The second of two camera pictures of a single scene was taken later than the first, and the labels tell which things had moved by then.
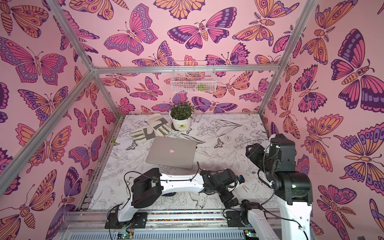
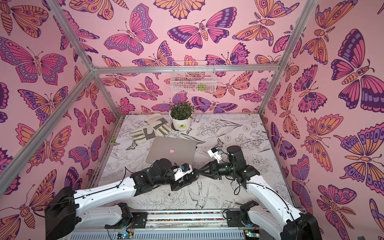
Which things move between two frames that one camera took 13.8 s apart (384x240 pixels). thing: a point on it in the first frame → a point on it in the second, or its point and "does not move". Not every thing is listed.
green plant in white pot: (180, 114) does not move
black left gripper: (226, 201) → (177, 185)
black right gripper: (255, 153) → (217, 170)
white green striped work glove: (146, 133) does not move
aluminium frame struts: (27, 153) does not move
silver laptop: (171, 152) does not move
